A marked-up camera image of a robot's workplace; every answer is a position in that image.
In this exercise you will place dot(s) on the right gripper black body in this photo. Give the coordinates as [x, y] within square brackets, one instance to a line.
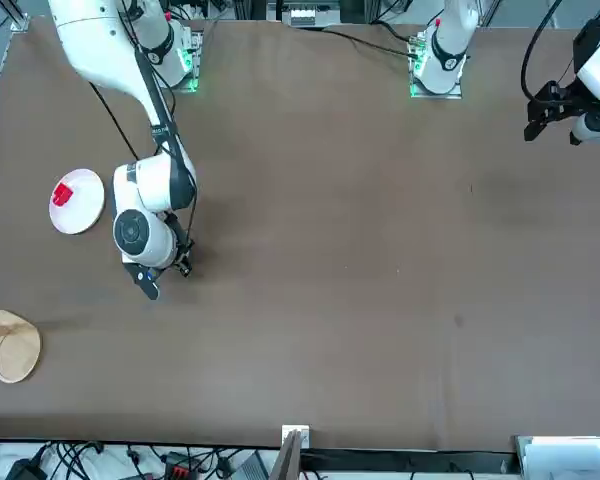
[142, 280]

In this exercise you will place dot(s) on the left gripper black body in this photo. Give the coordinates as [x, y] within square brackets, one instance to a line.
[560, 100]

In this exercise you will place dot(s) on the red block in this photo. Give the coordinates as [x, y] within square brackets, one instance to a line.
[62, 195]

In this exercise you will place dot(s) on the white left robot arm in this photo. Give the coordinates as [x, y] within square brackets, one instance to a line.
[450, 30]

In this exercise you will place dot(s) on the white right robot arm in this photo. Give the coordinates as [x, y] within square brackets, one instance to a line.
[150, 185]

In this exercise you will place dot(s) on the pink round plate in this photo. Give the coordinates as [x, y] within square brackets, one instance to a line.
[82, 215]

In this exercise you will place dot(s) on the black orange adapter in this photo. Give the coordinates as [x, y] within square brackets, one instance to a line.
[176, 467]

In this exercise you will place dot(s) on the white power strip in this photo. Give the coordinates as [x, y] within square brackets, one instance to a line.
[302, 16]

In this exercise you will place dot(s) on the aluminium frame post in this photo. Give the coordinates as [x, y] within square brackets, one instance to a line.
[295, 435]

